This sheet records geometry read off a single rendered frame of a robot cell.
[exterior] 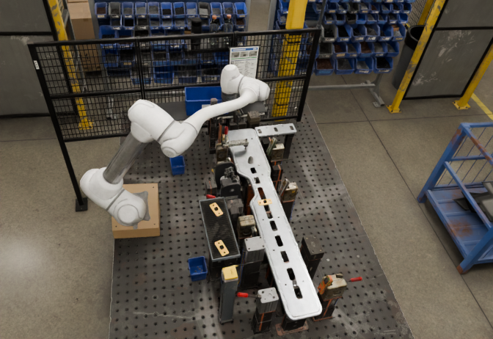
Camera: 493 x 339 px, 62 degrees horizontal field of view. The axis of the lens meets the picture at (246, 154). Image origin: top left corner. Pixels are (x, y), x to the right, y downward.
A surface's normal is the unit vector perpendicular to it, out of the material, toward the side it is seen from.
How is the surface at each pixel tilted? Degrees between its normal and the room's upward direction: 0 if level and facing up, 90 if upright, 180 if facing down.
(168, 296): 0
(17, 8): 92
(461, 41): 94
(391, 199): 0
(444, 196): 0
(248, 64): 90
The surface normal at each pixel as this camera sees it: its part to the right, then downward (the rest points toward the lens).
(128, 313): 0.08, -0.71
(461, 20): 0.19, 0.72
